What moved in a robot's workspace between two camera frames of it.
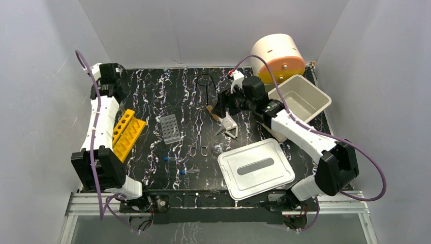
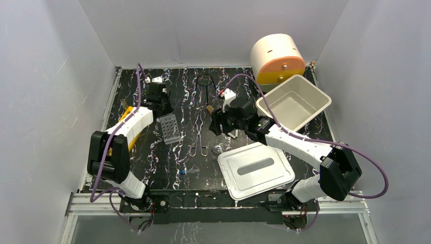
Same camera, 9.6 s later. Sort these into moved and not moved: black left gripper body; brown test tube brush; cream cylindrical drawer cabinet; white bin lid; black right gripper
Moved: black right gripper; black left gripper body
Not moved: brown test tube brush; cream cylindrical drawer cabinet; white bin lid
